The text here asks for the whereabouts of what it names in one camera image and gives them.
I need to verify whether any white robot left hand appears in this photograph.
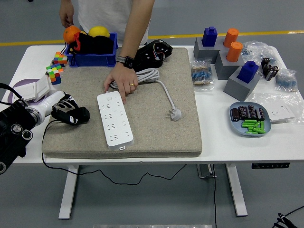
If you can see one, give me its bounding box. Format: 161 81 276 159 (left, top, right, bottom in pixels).
39 90 80 126

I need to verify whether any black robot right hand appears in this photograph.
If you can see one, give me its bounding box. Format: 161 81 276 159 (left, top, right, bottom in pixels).
272 212 297 228

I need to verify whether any person's left hand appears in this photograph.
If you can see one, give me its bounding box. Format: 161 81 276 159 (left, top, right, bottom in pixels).
103 62 139 105

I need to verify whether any person's right hand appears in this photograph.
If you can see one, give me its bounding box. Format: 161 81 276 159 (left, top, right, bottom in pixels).
58 4 75 29

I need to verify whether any black plug adapter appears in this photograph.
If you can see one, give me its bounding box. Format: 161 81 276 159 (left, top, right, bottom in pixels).
68 106 90 124

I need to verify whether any white power strip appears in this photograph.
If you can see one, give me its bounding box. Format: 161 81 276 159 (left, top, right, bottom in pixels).
96 91 135 151

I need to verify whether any black wristwatch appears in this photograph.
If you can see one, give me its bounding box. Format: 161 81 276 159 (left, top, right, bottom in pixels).
115 56 135 69

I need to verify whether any orange fruit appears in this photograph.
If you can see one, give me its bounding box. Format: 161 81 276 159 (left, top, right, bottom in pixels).
63 25 82 44

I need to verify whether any large colourful puzzle cube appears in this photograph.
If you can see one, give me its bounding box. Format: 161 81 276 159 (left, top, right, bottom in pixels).
46 63 64 86

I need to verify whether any yellow lemon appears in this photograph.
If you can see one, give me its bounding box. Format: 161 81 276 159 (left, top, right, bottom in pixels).
88 25 111 38

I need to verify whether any purple tray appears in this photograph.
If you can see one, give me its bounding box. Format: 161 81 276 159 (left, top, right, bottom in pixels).
8 78 49 105

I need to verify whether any blue plastic bin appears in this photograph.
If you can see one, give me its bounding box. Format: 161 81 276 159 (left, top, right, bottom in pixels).
64 32 119 68

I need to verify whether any black pouch red trim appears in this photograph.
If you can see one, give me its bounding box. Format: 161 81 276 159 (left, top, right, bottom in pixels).
60 32 114 55

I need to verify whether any small colourful puzzle cube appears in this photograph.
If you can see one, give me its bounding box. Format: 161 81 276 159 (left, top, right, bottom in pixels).
53 51 68 67

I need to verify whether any grey-brown mat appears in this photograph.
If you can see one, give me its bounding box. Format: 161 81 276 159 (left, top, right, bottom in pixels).
41 47 203 159

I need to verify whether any black table control panel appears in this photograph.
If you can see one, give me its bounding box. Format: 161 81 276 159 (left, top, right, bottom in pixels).
251 162 291 170

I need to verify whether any white table leg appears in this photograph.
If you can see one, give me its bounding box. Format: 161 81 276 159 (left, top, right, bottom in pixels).
58 165 80 220
225 163 248 217

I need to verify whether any bag of blue resistors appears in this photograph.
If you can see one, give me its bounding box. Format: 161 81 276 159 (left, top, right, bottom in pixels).
241 41 278 68
190 59 216 92
275 68 298 93

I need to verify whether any grey block holder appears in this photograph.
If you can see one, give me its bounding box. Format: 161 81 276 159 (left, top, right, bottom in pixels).
214 51 245 80
223 68 261 102
193 37 226 65

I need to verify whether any blue square peg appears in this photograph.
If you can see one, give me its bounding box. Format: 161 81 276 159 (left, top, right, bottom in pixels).
237 60 259 84
201 26 218 48

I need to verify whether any blue-grey plate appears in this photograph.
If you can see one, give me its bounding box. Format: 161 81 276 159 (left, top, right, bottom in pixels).
228 101 272 138

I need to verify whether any orange cylinder peg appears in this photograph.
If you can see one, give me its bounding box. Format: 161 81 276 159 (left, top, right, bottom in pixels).
225 41 244 63
223 28 239 48

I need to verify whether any clear plastic bag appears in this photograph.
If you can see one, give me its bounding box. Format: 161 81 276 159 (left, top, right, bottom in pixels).
251 91 304 124

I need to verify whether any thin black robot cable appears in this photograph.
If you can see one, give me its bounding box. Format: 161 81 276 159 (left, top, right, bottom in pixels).
284 205 304 218

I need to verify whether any white wall switch panel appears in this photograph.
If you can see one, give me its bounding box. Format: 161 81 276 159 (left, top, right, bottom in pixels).
11 84 38 102
33 75 52 103

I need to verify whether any grey power strip cord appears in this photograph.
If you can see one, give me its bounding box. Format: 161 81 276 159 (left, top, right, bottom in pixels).
104 68 183 122

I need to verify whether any black electronic device with wires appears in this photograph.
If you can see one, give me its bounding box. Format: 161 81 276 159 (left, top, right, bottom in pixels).
133 39 173 72

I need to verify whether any black hanging cable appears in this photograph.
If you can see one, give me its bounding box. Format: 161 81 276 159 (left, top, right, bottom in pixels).
212 163 218 228

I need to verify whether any metal bracket under table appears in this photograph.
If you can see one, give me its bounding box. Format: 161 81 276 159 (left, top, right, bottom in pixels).
196 163 217 179

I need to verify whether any thin black adapter cord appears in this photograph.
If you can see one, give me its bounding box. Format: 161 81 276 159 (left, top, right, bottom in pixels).
41 119 189 186

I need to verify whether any white wall socket panel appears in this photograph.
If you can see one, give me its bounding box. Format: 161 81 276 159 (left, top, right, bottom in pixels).
267 104 295 124

